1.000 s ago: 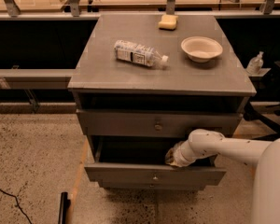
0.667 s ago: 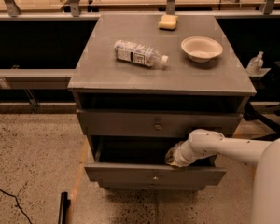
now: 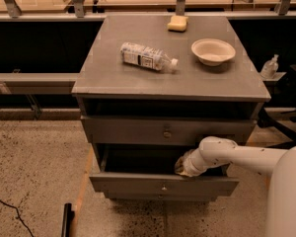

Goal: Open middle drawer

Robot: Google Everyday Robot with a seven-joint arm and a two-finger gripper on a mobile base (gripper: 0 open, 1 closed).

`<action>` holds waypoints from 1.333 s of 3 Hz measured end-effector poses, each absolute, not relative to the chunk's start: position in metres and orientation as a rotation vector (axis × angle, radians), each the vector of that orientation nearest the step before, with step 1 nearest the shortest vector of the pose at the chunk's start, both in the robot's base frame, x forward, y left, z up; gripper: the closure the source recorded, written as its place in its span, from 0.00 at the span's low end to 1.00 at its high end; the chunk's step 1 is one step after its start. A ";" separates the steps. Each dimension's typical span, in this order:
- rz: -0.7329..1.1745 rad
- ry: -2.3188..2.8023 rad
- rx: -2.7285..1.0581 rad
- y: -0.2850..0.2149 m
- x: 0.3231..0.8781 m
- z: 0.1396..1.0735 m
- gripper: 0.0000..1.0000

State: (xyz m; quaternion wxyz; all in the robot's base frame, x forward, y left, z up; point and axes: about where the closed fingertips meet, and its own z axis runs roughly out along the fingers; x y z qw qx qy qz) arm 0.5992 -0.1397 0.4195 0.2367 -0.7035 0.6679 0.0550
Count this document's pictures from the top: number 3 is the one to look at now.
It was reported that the grey drawer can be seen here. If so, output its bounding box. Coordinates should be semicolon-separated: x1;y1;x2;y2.
82;116;256;146
103;192;218;202
90;144;239;197

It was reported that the grey bottom drawer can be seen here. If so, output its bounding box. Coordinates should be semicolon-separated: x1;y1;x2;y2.
103;192;218;202

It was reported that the grey drawer cabinet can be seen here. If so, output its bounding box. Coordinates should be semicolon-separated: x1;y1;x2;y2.
71;14;271;202

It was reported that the grey metal rail frame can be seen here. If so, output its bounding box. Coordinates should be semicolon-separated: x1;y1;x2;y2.
0;0;296;120

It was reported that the black bar on floor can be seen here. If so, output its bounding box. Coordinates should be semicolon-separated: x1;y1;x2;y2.
61;203;73;237

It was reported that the hand sanitizer pump bottle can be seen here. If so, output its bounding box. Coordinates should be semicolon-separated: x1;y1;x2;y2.
260;54;278;79

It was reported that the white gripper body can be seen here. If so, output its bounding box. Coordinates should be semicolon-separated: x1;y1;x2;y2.
175;149;208;177

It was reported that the white paper bowl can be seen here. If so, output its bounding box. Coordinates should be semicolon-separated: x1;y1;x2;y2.
191;39;236;66

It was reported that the grey top drawer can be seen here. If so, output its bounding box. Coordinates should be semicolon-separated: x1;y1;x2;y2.
82;116;256;146

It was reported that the clear plastic water bottle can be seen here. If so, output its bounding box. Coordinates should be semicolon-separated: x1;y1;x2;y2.
120;42;179;72

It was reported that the yellow sponge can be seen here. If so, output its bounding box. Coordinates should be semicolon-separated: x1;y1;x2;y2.
167;15;188;33

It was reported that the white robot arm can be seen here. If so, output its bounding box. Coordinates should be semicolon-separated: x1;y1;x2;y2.
175;136;296;237

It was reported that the black floor cable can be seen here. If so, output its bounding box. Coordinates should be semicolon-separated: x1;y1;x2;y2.
0;191;36;237

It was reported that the black office chair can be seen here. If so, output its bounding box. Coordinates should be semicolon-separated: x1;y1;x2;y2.
258;64;296;148

